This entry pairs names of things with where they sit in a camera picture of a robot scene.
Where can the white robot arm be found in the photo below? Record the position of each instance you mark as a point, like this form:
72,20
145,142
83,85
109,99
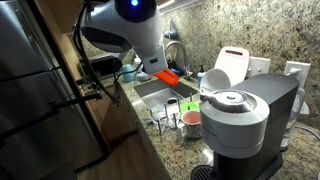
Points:
140,33

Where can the stainless steel sink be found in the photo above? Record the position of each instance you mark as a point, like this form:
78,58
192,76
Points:
156,95

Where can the plain white mug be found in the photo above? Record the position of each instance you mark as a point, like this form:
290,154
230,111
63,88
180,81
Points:
172,101

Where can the small white bowl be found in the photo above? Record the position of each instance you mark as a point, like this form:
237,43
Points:
144,76

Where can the blue sponge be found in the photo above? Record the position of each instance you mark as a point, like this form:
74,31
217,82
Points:
177,71

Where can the clear glass dish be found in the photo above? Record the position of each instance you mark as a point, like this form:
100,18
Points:
158,118

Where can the black sponge caddy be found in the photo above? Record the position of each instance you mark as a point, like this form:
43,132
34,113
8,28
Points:
173,65

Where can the teal watering can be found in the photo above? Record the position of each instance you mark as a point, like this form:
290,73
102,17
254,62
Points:
128,75

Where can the white plastic container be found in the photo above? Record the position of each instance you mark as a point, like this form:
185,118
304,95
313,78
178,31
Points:
136,61

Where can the white mug with pink inside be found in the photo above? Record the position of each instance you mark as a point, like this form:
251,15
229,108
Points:
191,118

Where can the blue label soap bottle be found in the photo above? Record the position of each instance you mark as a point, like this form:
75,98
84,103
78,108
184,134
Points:
201,78

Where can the curved steel faucet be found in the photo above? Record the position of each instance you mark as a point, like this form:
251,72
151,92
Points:
184,53

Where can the brown lower cabinet front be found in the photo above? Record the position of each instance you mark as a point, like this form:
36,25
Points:
113,116

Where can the large white bowl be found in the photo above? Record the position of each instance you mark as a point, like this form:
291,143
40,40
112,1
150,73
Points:
215,81

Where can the dark grey hanging holder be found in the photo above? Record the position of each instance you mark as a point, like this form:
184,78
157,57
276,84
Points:
170,32

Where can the toaster oven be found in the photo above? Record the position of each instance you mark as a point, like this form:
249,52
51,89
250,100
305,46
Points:
103,66

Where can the white cutting board pink rim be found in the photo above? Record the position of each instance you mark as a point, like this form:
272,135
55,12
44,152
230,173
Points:
235,65

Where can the short under-cabinet light bar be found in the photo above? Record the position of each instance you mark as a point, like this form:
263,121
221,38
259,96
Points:
166,4

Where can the black and grey coffee machine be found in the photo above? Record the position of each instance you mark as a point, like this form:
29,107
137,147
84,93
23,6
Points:
240,126

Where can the stainless steel refrigerator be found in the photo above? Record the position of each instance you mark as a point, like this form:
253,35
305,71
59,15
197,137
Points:
33,100

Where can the clear water tank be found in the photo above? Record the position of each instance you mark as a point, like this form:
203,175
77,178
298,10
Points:
296,110

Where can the white wall switch plate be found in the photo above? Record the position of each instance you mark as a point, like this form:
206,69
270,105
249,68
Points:
260,68

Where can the white wall outlet plate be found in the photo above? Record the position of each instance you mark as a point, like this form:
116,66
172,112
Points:
300,81

